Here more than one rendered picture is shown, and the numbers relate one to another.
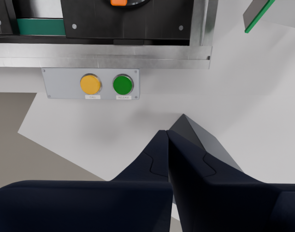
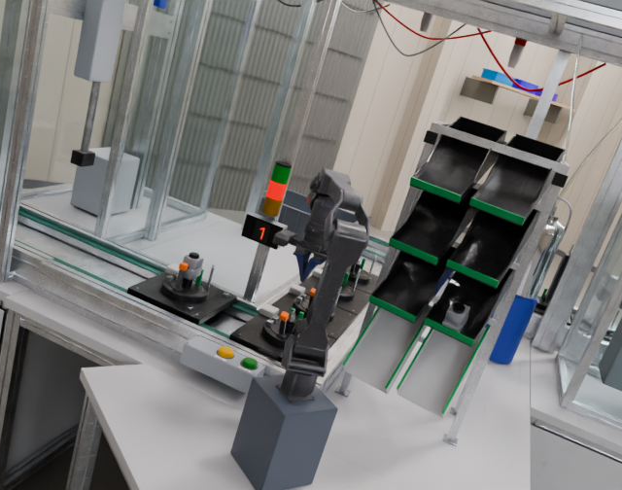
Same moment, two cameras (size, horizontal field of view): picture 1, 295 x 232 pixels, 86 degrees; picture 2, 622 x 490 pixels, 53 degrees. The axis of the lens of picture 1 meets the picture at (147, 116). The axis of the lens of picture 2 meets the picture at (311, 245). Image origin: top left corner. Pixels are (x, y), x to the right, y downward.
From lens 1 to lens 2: 1.53 m
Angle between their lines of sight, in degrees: 94
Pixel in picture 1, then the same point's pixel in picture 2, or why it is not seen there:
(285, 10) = (366, 373)
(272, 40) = (380, 440)
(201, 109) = not seen: hidden behind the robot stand
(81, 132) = (151, 402)
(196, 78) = not seen: hidden behind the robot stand
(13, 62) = (182, 325)
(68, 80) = (210, 345)
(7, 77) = (131, 347)
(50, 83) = (195, 340)
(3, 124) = not seen: outside the picture
